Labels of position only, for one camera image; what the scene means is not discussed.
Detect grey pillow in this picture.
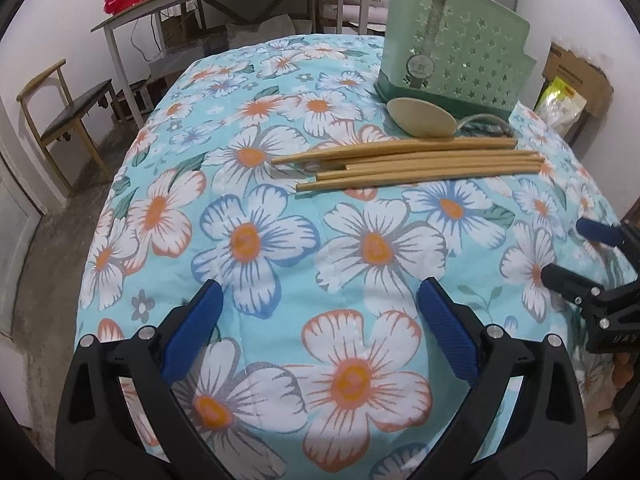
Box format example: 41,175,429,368
225,17,313,51

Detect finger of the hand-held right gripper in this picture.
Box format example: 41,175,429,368
541,263,608,311
575,217,640,251

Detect brown cardboard box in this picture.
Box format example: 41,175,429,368
542,42,615,116

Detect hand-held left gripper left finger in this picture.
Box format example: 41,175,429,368
54,279,236,480

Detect floral light blue blanket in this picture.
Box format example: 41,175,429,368
74,34,640,480

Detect wooden chair black seat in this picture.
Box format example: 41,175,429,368
16,59,117,197

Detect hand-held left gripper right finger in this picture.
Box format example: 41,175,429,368
417,276,588,480

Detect green star-cut utensil holder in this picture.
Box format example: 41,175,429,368
375,0,538,120

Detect yellow-green packaged bag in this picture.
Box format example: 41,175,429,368
534,76,588,138

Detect shiny metal spoon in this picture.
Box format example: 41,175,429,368
452,114,516,140

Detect white panel door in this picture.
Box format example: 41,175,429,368
0,95,43,341

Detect dark equipment case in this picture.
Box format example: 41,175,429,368
111,80,153,116

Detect pink bedding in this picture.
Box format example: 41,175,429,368
325,0,388,31

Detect beige plastic spoon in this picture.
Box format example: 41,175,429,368
386,97,458,140

